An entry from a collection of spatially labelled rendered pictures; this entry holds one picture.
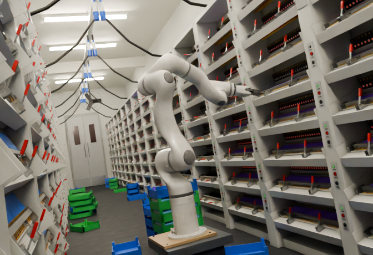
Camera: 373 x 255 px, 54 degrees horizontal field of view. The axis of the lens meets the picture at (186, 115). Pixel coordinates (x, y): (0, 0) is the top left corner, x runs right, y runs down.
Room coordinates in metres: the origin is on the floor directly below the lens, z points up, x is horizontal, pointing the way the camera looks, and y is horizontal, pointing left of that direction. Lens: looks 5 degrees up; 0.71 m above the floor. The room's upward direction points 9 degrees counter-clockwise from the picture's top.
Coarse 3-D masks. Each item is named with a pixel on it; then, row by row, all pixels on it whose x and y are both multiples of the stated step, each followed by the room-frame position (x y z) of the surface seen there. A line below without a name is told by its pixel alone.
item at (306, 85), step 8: (304, 72) 2.05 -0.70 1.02; (280, 80) 2.28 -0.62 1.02; (264, 88) 2.36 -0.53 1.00; (288, 88) 1.93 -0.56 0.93; (296, 88) 1.87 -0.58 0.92; (304, 88) 1.82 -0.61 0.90; (256, 96) 2.33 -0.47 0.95; (264, 96) 2.17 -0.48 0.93; (272, 96) 2.10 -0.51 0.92; (280, 96) 2.03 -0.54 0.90; (256, 104) 2.29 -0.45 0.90
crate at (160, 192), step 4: (192, 184) 2.55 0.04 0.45; (196, 184) 2.57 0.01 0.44; (148, 188) 2.60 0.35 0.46; (152, 188) 2.63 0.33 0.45; (156, 188) 2.44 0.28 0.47; (160, 188) 2.66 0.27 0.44; (164, 188) 2.67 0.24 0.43; (196, 188) 2.56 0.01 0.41; (148, 192) 2.61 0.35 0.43; (152, 192) 2.53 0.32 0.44; (156, 192) 2.46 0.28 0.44; (160, 192) 2.45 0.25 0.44; (164, 192) 2.46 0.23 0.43; (152, 196) 2.54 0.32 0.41; (156, 196) 2.47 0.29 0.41; (160, 196) 2.45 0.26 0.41; (164, 196) 2.46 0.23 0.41; (168, 196) 2.47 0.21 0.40
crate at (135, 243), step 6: (114, 246) 2.85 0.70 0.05; (120, 246) 2.87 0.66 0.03; (126, 246) 2.88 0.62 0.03; (132, 246) 2.89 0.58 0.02; (138, 246) 2.61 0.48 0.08; (114, 252) 2.58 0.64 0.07; (120, 252) 2.81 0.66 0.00; (126, 252) 2.59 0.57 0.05; (132, 252) 2.60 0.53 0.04; (138, 252) 2.61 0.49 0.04
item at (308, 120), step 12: (300, 96) 2.10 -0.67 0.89; (312, 96) 2.01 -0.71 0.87; (288, 108) 2.26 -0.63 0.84; (300, 108) 2.15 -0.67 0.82; (312, 108) 1.99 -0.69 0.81; (264, 120) 2.34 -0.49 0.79; (276, 120) 2.19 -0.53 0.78; (288, 120) 2.07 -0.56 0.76; (300, 120) 1.91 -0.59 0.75; (312, 120) 1.79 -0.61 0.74; (264, 132) 2.26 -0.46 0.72; (276, 132) 2.13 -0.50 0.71
